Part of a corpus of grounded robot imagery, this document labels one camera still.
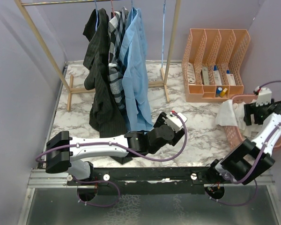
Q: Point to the wooden clothes rack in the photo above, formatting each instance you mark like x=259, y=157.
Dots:
x=69, y=85

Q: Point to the white shirt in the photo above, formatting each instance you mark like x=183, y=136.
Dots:
x=232, y=114

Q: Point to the black pinstripe shirt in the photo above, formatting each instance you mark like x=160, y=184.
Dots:
x=104, y=115

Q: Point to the yellow stamp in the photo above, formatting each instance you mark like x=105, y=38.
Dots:
x=223, y=92

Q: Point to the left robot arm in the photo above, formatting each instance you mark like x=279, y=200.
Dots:
x=66, y=154

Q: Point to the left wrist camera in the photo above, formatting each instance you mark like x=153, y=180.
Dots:
x=174, y=122

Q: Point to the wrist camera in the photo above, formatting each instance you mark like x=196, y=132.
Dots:
x=174, y=122
x=264, y=96

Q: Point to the light blue shirt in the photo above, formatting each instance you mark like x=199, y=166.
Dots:
x=133, y=53

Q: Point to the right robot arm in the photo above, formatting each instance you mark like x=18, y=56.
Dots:
x=251, y=158

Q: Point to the blue wire hanger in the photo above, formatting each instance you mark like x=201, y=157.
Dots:
x=163, y=32

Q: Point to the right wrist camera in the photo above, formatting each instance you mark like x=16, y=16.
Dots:
x=264, y=96

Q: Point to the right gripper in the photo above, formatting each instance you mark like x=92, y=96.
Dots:
x=251, y=108

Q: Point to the grey plaid shirt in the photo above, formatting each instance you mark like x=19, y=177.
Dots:
x=116, y=31

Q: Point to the orange file organizer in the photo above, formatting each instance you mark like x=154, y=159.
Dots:
x=213, y=58

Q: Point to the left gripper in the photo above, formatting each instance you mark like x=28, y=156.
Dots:
x=177, y=135

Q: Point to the blue stamp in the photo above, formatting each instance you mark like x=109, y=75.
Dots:
x=218, y=91

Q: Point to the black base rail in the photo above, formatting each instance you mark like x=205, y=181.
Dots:
x=151, y=180

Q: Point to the pink laundry basket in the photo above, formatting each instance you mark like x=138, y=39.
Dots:
x=233, y=134

